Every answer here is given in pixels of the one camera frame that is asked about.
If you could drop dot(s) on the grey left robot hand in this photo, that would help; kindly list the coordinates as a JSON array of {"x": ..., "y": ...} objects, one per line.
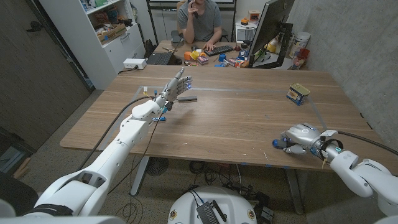
[{"x": 172, "y": 88}]

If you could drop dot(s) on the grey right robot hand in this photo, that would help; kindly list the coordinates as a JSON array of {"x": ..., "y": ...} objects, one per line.
[{"x": 303, "y": 135}]

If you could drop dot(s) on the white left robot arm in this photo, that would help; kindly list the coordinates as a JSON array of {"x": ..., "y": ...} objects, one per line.
[{"x": 124, "y": 140}]

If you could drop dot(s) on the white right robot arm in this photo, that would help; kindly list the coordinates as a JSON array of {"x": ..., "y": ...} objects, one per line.
[{"x": 351, "y": 168}]

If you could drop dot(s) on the rectangular tin can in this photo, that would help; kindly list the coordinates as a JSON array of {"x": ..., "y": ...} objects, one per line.
[{"x": 298, "y": 93}]

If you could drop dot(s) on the dark metal bar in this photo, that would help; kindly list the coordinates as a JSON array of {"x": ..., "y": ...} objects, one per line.
[{"x": 188, "y": 99}]

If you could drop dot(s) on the black laptop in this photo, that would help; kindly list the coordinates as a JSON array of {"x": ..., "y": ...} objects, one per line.
[{"x": 159, "y": 58}]

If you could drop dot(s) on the orange block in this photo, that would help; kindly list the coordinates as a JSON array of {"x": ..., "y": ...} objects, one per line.
[{"x": 187, "y": 56}]

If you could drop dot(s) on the yellow cup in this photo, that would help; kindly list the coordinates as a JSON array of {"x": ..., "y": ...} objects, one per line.
[{"x": 195, "y": 55}]

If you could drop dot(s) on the pink box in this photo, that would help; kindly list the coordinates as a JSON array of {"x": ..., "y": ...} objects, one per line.
[{"x": 202, "y": 60}]

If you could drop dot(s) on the white power strip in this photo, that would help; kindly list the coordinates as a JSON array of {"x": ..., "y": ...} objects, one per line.
[{"x": 134, "y": 63}]

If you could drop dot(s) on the blue cup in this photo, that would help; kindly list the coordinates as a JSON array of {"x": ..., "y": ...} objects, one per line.
[{"x": 222, "y": 57}]

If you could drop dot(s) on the black keyboard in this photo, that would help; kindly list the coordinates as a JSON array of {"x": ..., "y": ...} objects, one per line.
[{"x": 219, "y": 50}]

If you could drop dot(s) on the person in grey T-shirt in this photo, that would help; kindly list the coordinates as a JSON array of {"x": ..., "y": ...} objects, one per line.
[{"x": 202, "y": 21}]

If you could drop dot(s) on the red cup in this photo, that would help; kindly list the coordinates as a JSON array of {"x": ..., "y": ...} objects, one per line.
[{"x": 301, "y": 56}]

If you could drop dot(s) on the round black fan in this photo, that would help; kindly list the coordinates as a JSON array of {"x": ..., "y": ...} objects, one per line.
[{"x": 157, "y": 166}]

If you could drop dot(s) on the cardboard box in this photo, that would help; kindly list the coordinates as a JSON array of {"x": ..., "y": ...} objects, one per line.
[{"x": 112, "y": 34}]

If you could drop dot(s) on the white shelf cabinet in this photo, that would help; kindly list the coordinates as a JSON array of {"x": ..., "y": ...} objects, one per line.
[{"x": 93, "y": 56}]

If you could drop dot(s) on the white canister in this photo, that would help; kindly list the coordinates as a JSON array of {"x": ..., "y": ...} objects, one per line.
[{"x": 300, "y": 42}]

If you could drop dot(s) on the yellow bottle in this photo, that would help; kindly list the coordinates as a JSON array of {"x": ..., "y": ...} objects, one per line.
[{"x": 272, "y": 46}]

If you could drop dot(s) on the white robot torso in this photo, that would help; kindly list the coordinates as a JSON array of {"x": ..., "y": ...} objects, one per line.
[{"x": 230, "y": 202}]

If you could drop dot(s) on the orange box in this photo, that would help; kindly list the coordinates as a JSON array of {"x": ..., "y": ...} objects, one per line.
[{"x": 254, "y": 15}]

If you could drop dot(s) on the black computer monitor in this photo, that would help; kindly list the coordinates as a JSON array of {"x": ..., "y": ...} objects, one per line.
[{"x": 269, "y": 25}]

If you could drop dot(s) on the black box on torso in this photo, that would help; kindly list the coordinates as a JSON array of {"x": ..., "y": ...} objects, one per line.
[{"x": 206, "y": 214}]

